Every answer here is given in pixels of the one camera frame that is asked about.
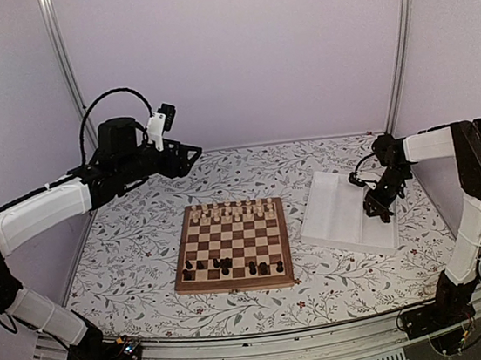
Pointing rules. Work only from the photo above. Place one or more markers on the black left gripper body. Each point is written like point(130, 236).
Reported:
point(134, 167)

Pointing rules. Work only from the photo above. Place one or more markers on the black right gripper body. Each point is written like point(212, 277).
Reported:
point(394, 179)

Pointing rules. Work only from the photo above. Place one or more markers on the white plastic compartment tray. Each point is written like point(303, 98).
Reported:
point(334, 218)

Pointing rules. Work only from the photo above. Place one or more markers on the dark chess piece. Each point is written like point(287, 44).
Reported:
point(264, 269)
point(279, 267)

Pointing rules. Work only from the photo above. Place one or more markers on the wooden chess board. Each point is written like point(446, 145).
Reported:
point(251, 240)

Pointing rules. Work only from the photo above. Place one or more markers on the dark wooden king piece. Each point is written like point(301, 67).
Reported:
point(224, 268)

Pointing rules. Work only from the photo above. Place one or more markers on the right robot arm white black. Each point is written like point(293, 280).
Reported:
point(461, 142)

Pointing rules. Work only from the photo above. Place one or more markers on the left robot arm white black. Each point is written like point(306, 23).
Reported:
point(30, 219)

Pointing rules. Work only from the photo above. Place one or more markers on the light rook far left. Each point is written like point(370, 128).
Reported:
point(195, 216)

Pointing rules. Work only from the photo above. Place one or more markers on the light rook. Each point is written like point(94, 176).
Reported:
point(270, 204)
point(195, 216)

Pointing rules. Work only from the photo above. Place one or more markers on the light bishop piece left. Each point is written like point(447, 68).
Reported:
point(216, 210)

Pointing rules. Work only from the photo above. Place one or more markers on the light bishop piece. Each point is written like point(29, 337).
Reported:
point(216, 210)
point(248, 203)

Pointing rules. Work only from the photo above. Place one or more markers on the light rook far right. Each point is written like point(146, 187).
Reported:
point(270, 204)

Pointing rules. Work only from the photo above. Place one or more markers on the light queen piece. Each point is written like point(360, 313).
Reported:
point(227, 208)

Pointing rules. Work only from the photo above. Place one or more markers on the light knight piece right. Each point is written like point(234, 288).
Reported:
point(259, 204)

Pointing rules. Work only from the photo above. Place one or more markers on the light king piece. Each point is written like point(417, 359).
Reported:
point(238, 208)

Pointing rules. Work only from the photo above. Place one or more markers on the light bishop piece right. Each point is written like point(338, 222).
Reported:
point(248, 203)

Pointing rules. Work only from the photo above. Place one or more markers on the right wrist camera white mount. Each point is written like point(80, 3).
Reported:
point(364, 179)

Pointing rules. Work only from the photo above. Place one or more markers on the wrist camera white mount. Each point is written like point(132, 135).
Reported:
point(159, 123)
point(364, 179)

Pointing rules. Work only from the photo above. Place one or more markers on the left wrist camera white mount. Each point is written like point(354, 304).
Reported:
point(159, 123)

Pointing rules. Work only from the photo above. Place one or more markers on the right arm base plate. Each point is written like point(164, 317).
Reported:
point(453, 328)

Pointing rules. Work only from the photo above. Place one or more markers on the left aluminium frame post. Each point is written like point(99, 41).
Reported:
point(48, 13)

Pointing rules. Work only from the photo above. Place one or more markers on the aluminium frame post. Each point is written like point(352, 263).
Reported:
point(48, 13)
point(403, 37)

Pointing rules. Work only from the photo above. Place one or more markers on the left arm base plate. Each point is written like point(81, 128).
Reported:
point(123, 348)

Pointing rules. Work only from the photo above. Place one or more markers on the right aluminium frame post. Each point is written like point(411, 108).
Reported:
point(403, 37)

